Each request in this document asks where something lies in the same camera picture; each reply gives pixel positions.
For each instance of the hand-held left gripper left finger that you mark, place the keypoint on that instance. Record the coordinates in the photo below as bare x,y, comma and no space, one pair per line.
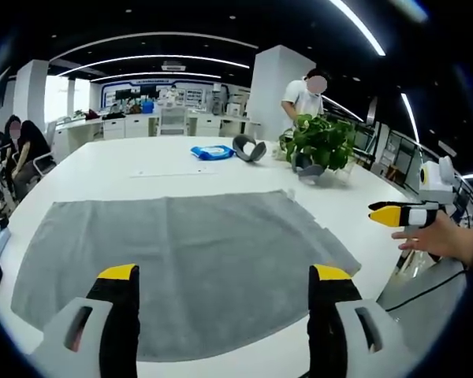
102,315

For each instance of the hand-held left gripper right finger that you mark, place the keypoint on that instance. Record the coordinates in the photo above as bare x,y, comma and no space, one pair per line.
339,311

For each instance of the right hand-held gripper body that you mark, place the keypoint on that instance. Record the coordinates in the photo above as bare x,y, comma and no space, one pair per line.
435,179

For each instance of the grey towel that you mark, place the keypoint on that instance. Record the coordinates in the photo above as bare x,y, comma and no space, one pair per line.
173,260

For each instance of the person's right hand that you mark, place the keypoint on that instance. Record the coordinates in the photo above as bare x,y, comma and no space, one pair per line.
445,240

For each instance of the glass railing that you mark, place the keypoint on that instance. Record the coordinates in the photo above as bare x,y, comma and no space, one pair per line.
394,153

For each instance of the green potted plant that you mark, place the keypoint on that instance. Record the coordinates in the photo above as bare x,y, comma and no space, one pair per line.
323,139

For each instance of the grey office chair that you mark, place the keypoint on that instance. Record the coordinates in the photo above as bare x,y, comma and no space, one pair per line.
43,165

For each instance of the white table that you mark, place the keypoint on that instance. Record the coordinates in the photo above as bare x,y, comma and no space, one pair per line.
150,157

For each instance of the blue wet wipes packet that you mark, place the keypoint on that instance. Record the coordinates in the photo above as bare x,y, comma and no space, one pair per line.
212,153

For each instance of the white cabinet counter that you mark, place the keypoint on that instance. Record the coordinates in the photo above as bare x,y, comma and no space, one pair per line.
118,126

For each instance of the white rolling cart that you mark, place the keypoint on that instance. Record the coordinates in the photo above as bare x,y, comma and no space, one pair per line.
173,121

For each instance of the blue storage box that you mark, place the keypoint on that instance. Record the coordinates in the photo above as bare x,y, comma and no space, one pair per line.
147,107

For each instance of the black monitor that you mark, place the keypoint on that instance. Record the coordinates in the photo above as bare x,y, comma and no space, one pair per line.
123,94

